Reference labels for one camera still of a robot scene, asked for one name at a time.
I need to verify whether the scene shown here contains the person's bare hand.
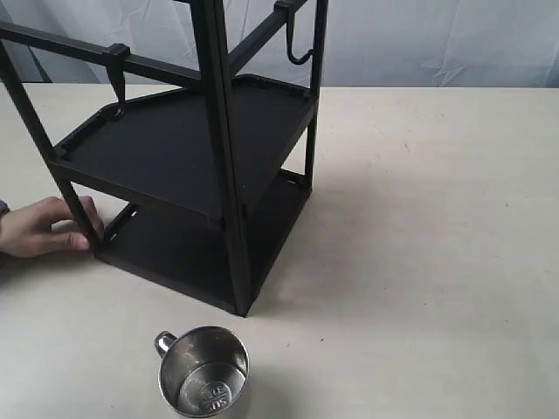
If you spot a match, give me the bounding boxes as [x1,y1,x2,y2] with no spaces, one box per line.
[1,196,90,258]

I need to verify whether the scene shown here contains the stainless steel mug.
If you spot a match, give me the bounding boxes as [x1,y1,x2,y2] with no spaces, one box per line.
[154,326,251,418]

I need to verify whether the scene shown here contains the black metal shelf rack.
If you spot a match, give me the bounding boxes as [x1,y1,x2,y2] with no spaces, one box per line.
[1,1,328,316]

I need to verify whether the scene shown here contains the black metal hook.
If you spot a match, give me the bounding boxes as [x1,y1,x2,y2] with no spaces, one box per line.
[104,43,131,121]
[274,0,313,65]

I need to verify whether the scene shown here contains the white backdrop curtain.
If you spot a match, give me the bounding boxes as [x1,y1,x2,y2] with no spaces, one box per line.
[1,1,558,88]

